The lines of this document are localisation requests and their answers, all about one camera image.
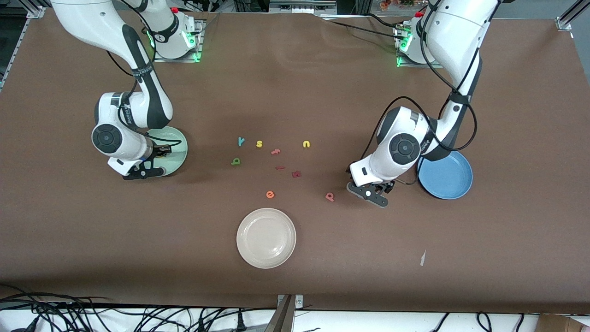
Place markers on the green letter b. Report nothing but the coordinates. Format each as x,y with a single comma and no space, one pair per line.
238,162

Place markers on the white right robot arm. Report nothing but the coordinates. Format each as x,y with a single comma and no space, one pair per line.
110,23

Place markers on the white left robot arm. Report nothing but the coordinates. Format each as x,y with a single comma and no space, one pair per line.
456,37

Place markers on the light green plate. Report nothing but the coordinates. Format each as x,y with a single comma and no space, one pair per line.
177,152

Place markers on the pink letter q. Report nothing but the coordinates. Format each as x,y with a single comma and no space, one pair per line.
332,199

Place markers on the blue plate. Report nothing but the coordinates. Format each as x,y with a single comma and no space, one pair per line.
449,180

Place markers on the small white paper scrap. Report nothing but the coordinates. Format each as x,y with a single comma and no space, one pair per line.
422,259

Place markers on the off-white plate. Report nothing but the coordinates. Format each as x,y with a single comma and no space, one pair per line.
266,238

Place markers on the grey metal equipment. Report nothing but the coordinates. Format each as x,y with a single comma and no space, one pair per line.
302,5

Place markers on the brown cardboard box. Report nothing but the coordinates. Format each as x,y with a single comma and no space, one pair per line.
562,325

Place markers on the aluminium corner profile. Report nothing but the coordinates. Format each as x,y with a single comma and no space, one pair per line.
564,22

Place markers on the metal table bracket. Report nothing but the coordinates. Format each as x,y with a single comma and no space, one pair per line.
288,313

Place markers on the aluminium frame rail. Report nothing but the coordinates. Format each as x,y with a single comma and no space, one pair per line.
37,10

